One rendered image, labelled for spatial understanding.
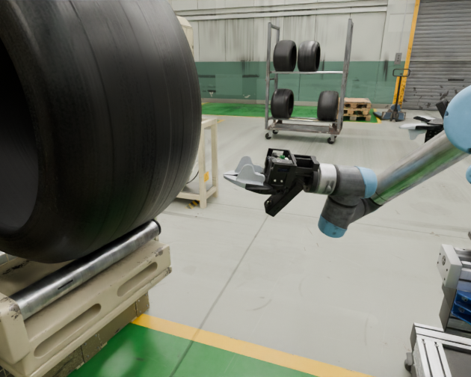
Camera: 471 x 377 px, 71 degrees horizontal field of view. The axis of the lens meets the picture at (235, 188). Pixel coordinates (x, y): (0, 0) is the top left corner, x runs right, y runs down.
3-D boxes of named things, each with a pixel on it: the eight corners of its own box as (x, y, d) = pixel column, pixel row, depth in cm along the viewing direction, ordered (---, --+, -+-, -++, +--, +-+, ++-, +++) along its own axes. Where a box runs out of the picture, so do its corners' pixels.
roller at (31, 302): (14, 330, 51) (3, 305, 50) (1, 327, 53) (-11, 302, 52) (164, 235, 79) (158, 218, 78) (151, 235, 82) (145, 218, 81)
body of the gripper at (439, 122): (422, 143, 126) (458, 149, 118) (425, 121, 122) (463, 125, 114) (428, 138, 130) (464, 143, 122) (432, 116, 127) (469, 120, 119)
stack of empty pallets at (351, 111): (371, 121, 798) (373, 102, 782) (332, 120, 826) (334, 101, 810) (369, 114, 910) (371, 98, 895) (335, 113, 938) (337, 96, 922)
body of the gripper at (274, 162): (265, 146, 77) (314, 151, 79) (257, 176, 82) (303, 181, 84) (271, 164, 71) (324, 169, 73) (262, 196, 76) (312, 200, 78)
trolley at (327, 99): (338, 145, 559) (351, 18, 492) (262, 139, 604) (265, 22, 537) (341, 138, 614) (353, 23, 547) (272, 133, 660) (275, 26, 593)
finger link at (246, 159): (225, 150, 75) (264, 154, 77) (221, 172, 79) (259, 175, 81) (226, 158, 73) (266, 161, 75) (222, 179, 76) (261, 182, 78)
